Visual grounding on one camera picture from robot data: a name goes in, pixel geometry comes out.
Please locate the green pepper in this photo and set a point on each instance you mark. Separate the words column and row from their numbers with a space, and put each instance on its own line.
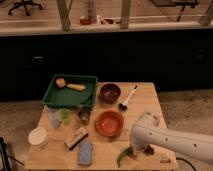
column 127, row 152

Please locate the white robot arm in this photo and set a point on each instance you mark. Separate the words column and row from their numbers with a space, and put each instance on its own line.
column 146, row 131

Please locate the purple bowl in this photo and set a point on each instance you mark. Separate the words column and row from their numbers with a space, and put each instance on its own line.
column 109, row 93

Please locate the orange bowl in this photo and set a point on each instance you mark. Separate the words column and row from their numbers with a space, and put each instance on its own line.
column 109, row 123

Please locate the small metal cup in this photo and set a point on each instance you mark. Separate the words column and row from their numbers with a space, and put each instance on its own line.
column 84, row 115

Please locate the green plastic tray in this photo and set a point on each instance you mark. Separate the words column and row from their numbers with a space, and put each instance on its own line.
column 65, row 97

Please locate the green plastic cup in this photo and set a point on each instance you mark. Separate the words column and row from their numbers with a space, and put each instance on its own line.
column 63, row 116

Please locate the clear plastic cup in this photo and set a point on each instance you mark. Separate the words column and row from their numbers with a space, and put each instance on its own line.
column 52, row 118

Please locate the wooden block eraser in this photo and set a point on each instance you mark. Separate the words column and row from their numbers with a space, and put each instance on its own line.
column 72, row 140

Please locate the red object on shelf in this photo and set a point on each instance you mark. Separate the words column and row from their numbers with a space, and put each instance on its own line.
column 85, row 21

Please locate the blue sponge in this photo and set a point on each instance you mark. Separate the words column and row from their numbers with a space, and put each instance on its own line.
column 85, row 153

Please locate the dark red grape bunch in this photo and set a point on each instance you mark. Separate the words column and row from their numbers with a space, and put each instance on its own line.
column 149, row 150

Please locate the white round container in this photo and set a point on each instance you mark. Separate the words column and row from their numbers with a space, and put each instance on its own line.
column 38, row 137

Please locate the black office chair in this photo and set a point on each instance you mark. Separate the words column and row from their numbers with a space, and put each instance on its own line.
column 25, row 4

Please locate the black stand lower left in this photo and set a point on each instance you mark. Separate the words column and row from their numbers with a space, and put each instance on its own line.
column 5, row 157

